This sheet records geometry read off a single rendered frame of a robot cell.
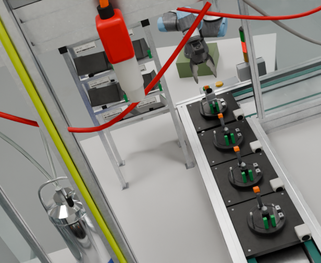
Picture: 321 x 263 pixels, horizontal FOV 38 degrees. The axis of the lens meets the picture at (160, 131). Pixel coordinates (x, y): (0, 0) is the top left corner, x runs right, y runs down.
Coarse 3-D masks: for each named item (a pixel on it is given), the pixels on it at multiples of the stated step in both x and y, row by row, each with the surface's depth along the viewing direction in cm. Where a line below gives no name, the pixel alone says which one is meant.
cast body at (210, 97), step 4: (208, 88) 223; (212, 88) 224; (208, 92) 222; (212, 92) 222; (208, 96) 221; (212, 96) 222; (208, 100) 223; (212, 100) 222; (216, 100) 223; (208, 104) 224; (212, 104) 224
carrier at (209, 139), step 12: (240, 120) 219; (204, 132) 219; (216, 132) 216; (228, 132) 206; (240, 132) 209; (252, 132) 210; (204, 144) 212; (216, 144) 207; (228, 144) 204; (240, 144) 204; (252, 144) 201; (216, 156) 204; (228, 156) 202
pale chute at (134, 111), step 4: (128, 104) 210; (104, 112) 215; (132, 112) 216; (136, 112) 224; (140, 112) 233; (128, 116) 219; (108, 120) 219; (132, 120) 232; (136, 120) 234; (140, 120) 236; (120, 124) 238
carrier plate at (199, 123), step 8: (216, 96) 238; (224, 96) 237; (232, 96) 235; (192, 104) 238; (200, 104) 237; (232, 104) 229; (192, 112) 233; (232, 112) 225; (192, 120) 228; (200, 120) 227; (208, 120) 225; (216, 120) 223; (224, 120) 222; (232, 120) 220; (200, 128) 222; (208, 128) 221
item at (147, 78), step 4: (152, 72) 199; (144, 76) 195; (148, 76) 195; (152, 76) 197; (144, 80) 195; (148, 80) 195; (144, 84) 196; (148, 84) 195; (156, 84) 204; (144, 88) 196; (152, 88) 196
